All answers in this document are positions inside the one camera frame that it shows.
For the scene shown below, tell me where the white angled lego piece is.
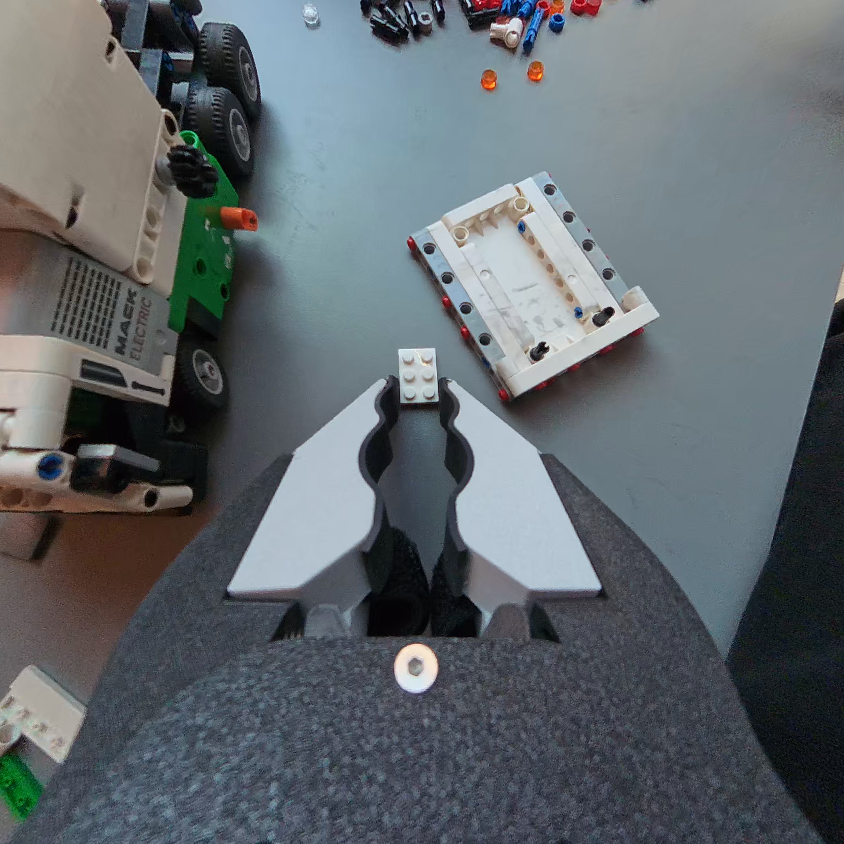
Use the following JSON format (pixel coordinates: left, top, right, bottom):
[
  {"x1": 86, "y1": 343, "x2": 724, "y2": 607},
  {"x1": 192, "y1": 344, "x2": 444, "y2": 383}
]
[{"x1": 0, "y1": 665, "x2": 87, "y2": 764}]

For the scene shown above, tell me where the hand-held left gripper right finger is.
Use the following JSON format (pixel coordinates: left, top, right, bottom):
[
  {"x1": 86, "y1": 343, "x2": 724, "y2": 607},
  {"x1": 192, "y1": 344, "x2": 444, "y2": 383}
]
[{"x1": 438, "y1": 378, "x2": 604, "y2": 639}]

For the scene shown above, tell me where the white lego plate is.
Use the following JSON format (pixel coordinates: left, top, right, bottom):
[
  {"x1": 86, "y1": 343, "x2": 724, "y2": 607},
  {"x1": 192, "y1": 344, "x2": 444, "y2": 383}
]
[{"x1": 397, "y1": 347, "x2": 440, "y2": 404}]

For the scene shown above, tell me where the white green lego truck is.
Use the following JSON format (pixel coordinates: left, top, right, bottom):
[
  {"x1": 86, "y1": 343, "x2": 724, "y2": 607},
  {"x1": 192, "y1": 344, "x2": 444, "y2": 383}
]
[{"x1": 0, "y1": 0, "x2": 261, "y2": 515}]

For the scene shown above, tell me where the white grey lego frame panel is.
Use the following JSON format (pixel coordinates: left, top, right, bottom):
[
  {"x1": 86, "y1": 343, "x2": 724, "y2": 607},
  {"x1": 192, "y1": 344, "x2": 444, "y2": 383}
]
[{"x1": 407, "y1": 171, "x2": 660, "y2": 402}]

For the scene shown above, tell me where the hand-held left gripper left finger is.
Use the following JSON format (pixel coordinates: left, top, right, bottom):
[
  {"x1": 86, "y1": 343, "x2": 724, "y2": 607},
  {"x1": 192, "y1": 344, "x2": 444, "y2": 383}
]
[{"x1": 226, "y1": 376, "x2": 401, "y2": 637}]

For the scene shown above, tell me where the pile of small lego pieces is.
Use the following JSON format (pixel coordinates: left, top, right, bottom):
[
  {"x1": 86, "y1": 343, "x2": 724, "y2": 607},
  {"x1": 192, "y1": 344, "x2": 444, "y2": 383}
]
[{"x1": 360, "y1": 0, "x2": 604, "y2": 55}]

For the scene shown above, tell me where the person's dark clothing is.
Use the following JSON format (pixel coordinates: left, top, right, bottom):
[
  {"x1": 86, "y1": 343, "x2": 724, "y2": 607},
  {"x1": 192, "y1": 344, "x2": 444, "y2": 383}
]
[{"x1": 725, "y1": 297, "x2": 844, "y2": 844}]

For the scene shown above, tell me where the green lego piece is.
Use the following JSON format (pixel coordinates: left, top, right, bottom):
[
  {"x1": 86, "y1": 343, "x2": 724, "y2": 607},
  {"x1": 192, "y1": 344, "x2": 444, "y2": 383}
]
[{"x1": 0, "y1": 753, "x2": 44, "y2": 822}]

